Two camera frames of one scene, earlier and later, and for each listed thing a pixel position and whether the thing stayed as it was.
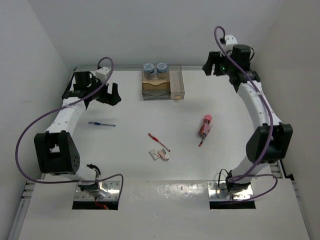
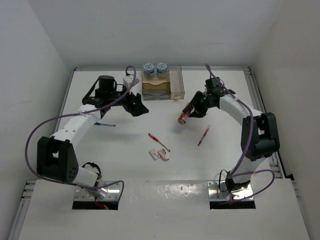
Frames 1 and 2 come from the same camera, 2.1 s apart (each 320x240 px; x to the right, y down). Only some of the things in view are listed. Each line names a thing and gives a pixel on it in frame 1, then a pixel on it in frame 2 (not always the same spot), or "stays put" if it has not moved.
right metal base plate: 216,194 stays put
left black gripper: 112,98 → 136,108
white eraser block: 154,154 stays put
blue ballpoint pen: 95,123 stays put
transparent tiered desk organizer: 156,81 stays put
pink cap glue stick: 205,127 → 183,117
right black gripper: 213,58 → 198,112
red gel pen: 156,139 stays put
